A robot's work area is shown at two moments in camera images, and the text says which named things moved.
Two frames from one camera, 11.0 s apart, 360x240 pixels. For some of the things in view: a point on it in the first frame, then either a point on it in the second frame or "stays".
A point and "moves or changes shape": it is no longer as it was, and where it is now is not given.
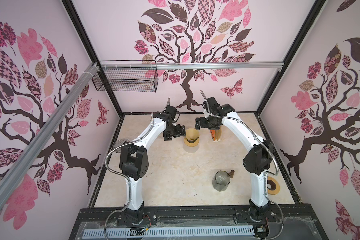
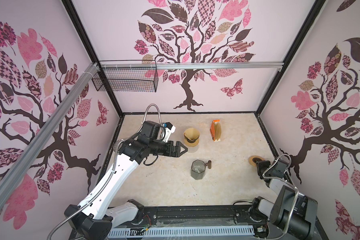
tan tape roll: [191, 144] stays
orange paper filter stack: [216, 134] stays
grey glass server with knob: [221, 180] -> [198, 168]
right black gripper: [202, 125] -> [261, 163]
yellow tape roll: [275, 188] moves or changes shape
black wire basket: [127, 75] stays
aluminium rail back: [189, 65] stays
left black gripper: [177, 133] -> [169, 152]
